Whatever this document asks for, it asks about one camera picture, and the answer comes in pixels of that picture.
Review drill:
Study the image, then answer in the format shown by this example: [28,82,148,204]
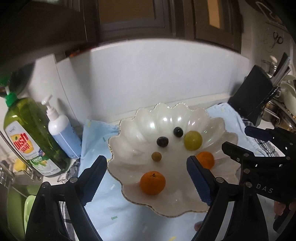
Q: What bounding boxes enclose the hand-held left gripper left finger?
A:
[26,155,108,241]

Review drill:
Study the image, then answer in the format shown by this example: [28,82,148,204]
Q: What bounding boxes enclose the light blue patterned cloth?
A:
[80,103,262,241]

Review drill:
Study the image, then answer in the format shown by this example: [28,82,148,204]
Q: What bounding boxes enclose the steel cooking pot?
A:
[262,102,296,133]

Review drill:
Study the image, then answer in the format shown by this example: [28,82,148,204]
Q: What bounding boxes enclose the steel kitchen sink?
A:
[0,179,37,241]

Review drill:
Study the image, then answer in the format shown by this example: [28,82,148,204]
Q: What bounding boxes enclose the yellow sponge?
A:
[13,159,27,172]

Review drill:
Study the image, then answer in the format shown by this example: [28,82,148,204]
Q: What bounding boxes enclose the black knife block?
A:
[228,65,282,127]

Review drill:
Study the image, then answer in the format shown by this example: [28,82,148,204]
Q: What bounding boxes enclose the green plastic basin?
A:
[23,195,37,224]

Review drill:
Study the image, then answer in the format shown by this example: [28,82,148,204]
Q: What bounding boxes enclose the white blue pump bottle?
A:
[41,95,82,159]

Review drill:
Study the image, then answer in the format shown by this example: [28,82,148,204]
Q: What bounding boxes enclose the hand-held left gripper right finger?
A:
[186,156,270,241]

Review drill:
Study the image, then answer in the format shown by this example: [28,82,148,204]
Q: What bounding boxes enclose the large yellow-green fruit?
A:
[184,130,203,151]

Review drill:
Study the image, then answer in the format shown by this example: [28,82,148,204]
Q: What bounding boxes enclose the green dish soap bottle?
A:
[0,76,70,178]

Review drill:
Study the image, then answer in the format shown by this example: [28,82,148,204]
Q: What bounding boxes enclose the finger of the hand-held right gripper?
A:
[221,141,275,168]
[244,125,290,144]

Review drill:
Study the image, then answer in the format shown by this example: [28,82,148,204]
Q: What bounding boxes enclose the steel handled knife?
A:
[273,66,292,87]
[269,52,291,80]

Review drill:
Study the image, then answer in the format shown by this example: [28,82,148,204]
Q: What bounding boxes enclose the dark brown window frame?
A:
[54,0,246,59]

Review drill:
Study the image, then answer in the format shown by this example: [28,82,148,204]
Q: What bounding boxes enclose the white ceramic teapot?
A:
[279,75,296,114]

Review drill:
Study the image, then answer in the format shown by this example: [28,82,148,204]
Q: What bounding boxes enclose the black scissors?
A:
[271,31,284,48]

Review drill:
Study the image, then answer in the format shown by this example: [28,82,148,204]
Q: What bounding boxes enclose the white scalloped bowl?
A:
[107,102,239,219]

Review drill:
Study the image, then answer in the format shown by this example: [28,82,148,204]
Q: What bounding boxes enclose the white wire wall rack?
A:
[254,0,288,26]

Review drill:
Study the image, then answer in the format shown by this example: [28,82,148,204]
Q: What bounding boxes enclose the person's right hand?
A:
[273,200,290,216]

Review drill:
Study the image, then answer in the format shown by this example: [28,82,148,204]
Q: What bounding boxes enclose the orange mandarin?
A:
[140,171,167,196]
[196,151,215,170]

